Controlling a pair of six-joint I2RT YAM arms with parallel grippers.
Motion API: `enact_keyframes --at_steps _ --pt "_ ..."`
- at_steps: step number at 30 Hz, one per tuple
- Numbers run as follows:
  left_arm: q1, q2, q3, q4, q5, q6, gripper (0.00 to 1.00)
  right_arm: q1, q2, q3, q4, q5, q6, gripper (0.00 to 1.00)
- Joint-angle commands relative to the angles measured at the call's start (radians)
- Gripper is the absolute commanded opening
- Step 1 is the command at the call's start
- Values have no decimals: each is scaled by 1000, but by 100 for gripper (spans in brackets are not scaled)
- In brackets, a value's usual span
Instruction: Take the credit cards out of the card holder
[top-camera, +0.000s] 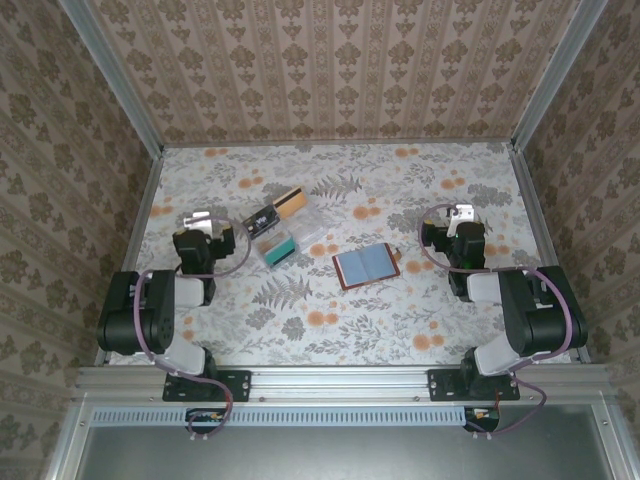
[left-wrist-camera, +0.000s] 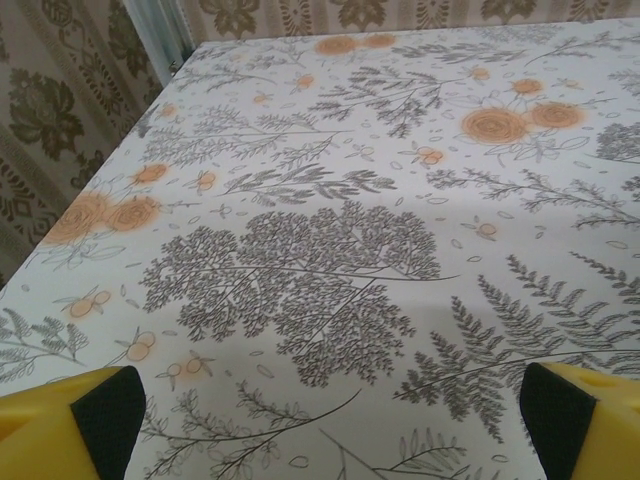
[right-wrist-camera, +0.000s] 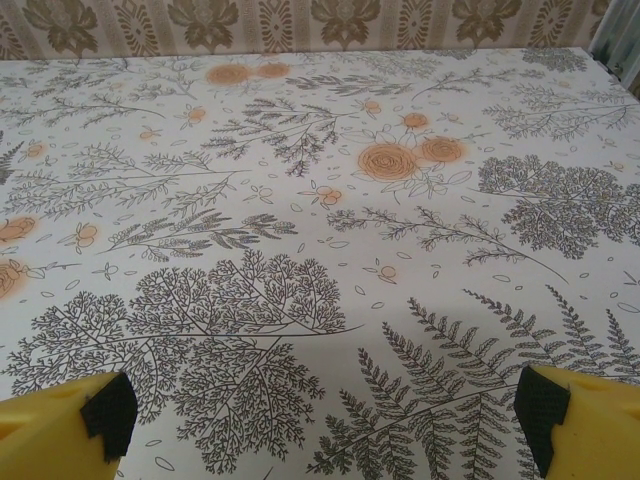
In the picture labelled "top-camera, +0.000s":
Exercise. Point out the brown card holder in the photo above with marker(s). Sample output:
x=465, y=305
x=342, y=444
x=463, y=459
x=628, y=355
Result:
x=367, y=265

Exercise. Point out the clear acrylic card stand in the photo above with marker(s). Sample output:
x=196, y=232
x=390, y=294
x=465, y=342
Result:
x=310, y=227

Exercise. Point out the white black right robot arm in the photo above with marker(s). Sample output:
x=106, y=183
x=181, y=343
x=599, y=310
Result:
x=540, y=320

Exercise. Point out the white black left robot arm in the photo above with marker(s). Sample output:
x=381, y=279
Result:
x=130, y=315

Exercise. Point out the teal card box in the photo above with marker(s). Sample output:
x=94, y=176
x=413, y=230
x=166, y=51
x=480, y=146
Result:
x=281, y=256

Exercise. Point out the floral tablecloth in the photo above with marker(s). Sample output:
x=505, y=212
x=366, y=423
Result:
x=350, y=325

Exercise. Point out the grey metal panel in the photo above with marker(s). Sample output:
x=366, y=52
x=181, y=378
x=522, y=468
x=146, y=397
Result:
x=340, y=455

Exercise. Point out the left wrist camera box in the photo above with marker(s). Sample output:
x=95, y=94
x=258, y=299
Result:
x=201, y=220

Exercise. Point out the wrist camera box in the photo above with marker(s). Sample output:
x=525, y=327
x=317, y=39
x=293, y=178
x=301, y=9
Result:
x=201, y=220
x=462, y=212

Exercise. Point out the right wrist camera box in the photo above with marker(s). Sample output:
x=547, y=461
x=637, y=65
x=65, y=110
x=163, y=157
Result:
x=462, y=212

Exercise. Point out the aluminium side rail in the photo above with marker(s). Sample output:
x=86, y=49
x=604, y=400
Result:
x=536, y=215
x=142, y=215

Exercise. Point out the black connector bracket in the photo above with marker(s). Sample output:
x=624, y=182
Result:
x=210, y=424
x=487, y=424

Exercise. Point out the aluminium extrusion rail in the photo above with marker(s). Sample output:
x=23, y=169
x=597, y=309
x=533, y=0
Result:
x=340, y=382

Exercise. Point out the aluminium frame post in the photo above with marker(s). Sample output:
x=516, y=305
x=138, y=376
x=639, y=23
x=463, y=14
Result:
x=114, y=75
x=555, y=75

